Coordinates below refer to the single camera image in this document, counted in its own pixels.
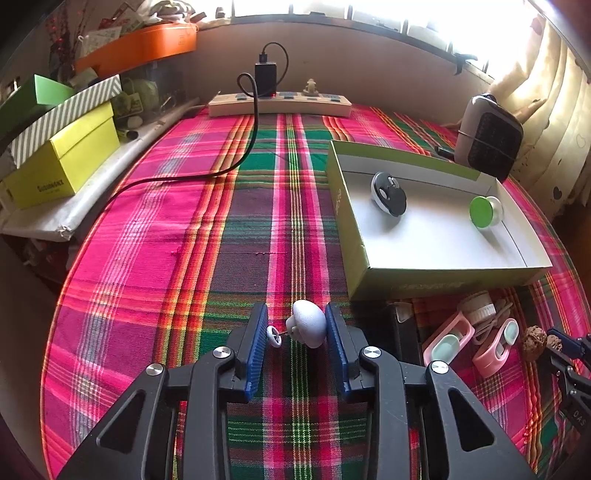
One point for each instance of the grey portable heater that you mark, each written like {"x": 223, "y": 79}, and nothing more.
{"x": 489, "y": 138}

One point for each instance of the green cardboard box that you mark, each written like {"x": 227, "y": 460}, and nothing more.
{"x": 429, "y": 240}

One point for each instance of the red flower branches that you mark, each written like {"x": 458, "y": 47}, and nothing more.
{"x": 62, "y": 37}

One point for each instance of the black heater plug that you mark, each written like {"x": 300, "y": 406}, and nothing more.
{"x": 445, "y": 151}

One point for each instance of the pink clip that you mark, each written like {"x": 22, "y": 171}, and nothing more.
{"x": 494, "y": 360}
{"x": 464, "y": 323}

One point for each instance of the cream curtain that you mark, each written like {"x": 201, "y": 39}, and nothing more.
{"x": 554, "y": 115}

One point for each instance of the pale green jar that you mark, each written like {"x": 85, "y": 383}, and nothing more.
{"x": 141, "y": 92}

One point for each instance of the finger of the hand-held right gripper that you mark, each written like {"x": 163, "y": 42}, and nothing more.
{"x": 577, "y": 347}
{"x": 575, "y": 378}

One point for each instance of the green round lid container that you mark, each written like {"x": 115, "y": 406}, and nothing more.
{"x": 482, "y": 211}

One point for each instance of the black charger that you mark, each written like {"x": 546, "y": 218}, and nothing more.
{"x": 265, "y": 81}

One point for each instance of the brown walnut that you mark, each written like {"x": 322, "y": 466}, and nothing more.
{"x": 552, "y": 345}
{"x": 534, "y": 340}

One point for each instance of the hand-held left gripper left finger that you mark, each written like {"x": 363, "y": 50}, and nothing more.
{"x": 256, "y": 350}

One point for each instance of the black window hook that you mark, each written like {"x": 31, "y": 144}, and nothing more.
{"x": 461, "y": 62}

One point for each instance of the small beige figurine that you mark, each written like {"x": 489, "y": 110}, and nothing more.
{"x": 310, "y": 87}

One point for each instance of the yellow cardboard box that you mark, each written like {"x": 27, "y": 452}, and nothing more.
{"x": 69, "y": 161}

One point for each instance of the white crumpled bag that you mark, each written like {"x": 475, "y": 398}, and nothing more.
{"x": 161, "y": 8}

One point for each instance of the beige power strip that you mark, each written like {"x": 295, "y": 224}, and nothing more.
{"x": 277, "y": 107}

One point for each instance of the black rectangular case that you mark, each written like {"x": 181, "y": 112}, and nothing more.
{"x": 406, "y": 337}

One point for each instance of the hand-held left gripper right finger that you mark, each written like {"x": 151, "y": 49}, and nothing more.
{"x": 337, "y": 350}

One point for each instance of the pink green plaid cloth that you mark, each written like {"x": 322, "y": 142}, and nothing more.
{"x": 184, "y": 254}

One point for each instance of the grey striped box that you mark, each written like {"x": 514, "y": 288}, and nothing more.
{"x": 87, "y": 99}

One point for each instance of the black and white round gadget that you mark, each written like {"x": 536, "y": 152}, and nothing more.
{"x": 385, "y": 196}

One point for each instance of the green box lid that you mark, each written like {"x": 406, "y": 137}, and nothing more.
{"x": 46, "y": 90}

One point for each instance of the orange box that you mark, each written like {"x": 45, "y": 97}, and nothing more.
{"x": 152, "y": 44}

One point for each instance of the white mushroom-shaped knob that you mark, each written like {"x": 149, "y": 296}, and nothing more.
{"x": 307, "y": 321}

